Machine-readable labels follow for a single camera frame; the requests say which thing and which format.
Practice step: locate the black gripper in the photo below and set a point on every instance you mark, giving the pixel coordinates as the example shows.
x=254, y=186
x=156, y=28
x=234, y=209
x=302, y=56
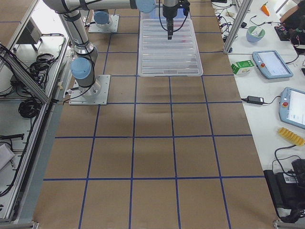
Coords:
x=168, y=11

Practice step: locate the clear plastic box lid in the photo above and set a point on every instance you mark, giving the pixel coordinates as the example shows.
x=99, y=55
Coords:
x=159, y=56

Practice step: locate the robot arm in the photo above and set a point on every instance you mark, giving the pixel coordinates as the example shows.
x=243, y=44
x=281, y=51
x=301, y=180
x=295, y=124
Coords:
x=104, y=17
x=82, y=68

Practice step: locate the green blue bowl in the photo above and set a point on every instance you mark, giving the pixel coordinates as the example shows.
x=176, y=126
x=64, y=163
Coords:
x=255, y=34

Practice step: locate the green white carton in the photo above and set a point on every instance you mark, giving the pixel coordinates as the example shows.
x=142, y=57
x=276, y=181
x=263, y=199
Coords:
x=242, y=67

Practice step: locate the orange toy carrot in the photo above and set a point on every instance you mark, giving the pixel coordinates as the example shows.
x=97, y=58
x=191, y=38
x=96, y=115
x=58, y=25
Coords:
x=265, y=9

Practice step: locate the teach pendant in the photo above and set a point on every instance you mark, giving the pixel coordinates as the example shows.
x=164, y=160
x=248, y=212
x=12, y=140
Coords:
x=271, y=65
x=292, y=107

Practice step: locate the black power adapter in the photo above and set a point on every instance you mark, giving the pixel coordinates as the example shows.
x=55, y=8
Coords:
x=255, y=100

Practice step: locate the yellow toy corn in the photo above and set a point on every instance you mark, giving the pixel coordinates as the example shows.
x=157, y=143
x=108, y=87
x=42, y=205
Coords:
x=291, y=136

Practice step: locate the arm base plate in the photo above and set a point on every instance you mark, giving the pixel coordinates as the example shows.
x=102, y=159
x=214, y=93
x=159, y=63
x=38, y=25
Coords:
x=96, y=95
x=110, y=27

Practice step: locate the aluminium frame post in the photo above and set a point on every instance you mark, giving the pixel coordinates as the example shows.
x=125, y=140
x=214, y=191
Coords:
x=236, y=25

